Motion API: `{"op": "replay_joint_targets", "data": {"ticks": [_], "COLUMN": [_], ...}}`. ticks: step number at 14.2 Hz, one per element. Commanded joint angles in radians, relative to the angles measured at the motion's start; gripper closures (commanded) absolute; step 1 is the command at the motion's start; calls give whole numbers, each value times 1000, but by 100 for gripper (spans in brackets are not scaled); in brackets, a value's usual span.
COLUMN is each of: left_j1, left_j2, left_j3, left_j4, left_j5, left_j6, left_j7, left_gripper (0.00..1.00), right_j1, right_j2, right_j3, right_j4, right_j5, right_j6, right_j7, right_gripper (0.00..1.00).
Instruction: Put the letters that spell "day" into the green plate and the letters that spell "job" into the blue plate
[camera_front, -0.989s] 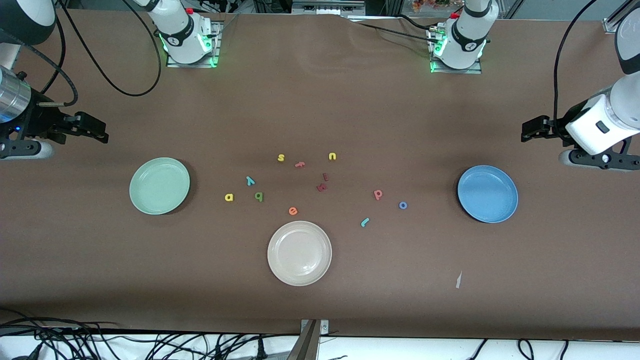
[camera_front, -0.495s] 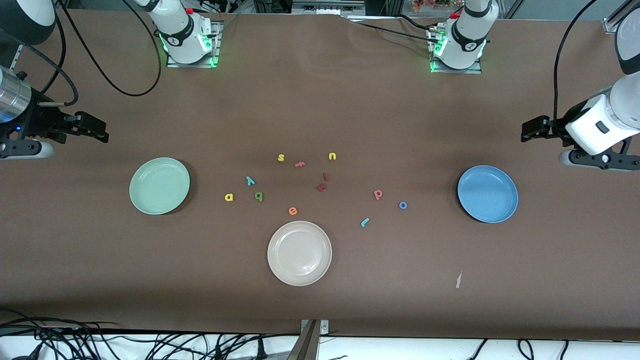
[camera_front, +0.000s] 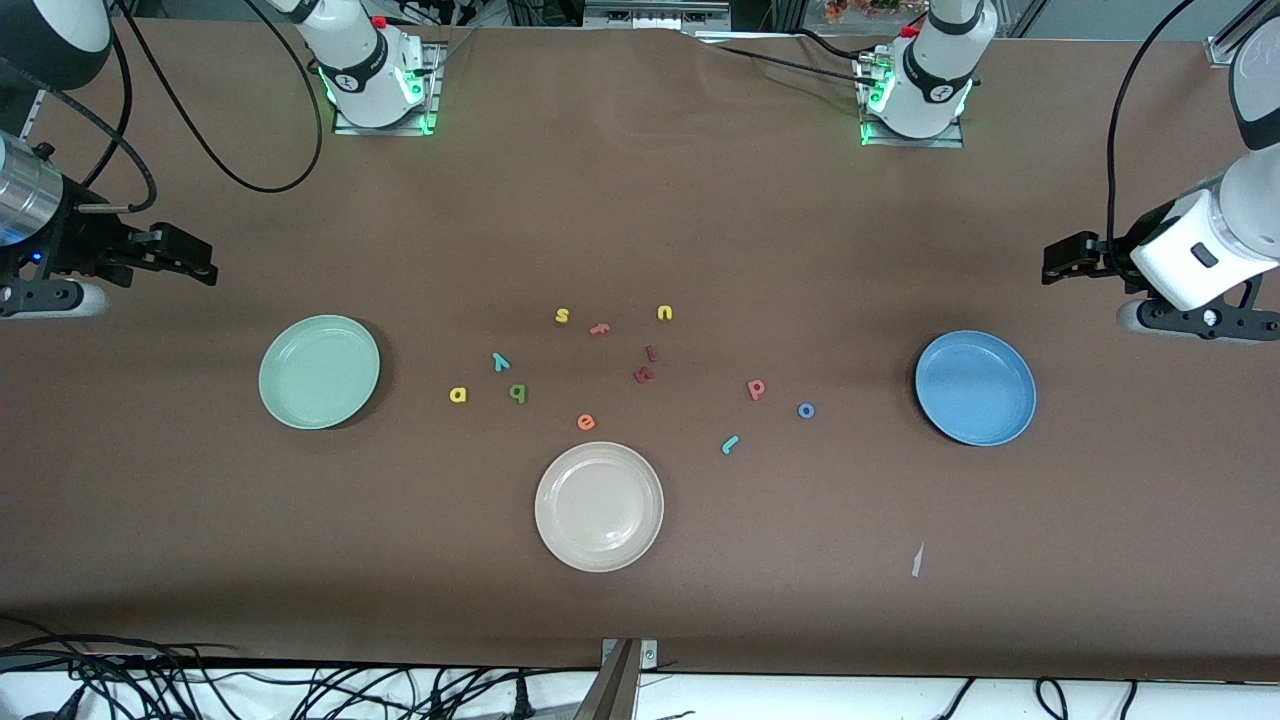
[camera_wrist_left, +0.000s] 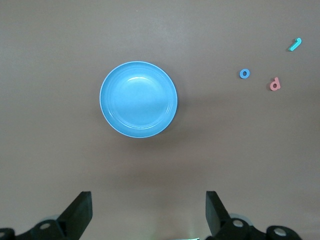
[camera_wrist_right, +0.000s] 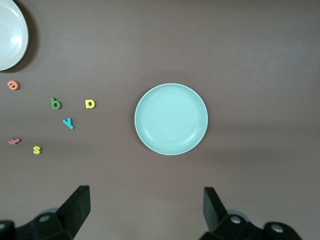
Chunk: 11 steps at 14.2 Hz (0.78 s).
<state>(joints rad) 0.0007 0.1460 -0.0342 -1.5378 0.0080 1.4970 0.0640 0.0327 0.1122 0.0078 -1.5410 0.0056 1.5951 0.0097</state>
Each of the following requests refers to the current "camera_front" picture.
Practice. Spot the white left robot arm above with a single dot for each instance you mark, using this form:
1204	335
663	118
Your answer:
935	80

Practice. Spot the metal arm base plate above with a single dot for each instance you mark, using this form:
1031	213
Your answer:
915	143
385	131

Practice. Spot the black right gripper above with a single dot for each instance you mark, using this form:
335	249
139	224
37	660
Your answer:
82	248

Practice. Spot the beige plate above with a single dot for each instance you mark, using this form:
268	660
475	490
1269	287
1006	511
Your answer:
599	507

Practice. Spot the orange artificial flowers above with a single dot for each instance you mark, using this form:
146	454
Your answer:
850	10

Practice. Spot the blue plate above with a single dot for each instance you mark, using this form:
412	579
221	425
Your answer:
975	388

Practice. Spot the grey metal box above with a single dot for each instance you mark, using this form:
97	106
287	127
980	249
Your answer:
650	15

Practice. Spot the aluminium profile bar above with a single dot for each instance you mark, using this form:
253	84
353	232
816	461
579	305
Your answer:
610	695

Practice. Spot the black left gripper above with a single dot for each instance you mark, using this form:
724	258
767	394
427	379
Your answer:
1118	256

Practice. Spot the red letter p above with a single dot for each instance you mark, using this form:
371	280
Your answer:
756	388

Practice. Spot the white paper scrap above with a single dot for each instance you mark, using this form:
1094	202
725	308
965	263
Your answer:
917	562

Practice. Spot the aluminium frame rail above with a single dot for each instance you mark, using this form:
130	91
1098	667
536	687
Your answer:
1225	50
35	115

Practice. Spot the metal table edge bracket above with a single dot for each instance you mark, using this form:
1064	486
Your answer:
648	655

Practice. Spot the green plate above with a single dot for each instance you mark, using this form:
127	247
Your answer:
320	372

